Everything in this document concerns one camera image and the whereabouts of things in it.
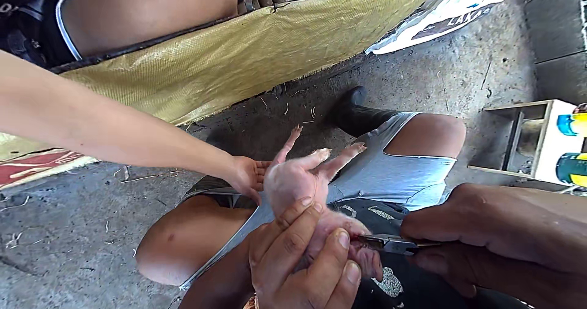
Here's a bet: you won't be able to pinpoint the person's left hand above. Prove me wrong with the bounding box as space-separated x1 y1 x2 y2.
248 196 362 309

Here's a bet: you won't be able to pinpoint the person's right hand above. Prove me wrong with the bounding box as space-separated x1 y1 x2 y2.
400 183 558 299

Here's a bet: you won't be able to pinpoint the silver metal pliers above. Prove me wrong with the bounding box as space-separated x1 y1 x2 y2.
356 234 443 256

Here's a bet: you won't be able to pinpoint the pink piglet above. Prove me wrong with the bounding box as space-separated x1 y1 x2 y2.
264 125 383 282

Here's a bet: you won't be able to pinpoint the person's left forearm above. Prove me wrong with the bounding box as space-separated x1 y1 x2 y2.
178 223 271 309

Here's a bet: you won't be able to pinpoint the person's right forearm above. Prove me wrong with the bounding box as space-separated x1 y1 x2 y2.
552 192 587 309

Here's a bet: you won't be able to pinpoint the person's legs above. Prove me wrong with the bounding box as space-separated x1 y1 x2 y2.
137 85 467 290

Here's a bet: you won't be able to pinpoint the wooden box with compartments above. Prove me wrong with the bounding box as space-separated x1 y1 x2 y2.
468 99 587 187

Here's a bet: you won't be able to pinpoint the white printed sack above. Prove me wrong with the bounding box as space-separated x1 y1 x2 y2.
365 0 538 56

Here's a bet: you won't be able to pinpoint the yellow woven plastic sheet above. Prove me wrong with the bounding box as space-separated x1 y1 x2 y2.
0 0 451 162

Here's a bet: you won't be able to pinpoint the red and white sack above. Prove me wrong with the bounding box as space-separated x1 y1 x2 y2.
0 148 99 191

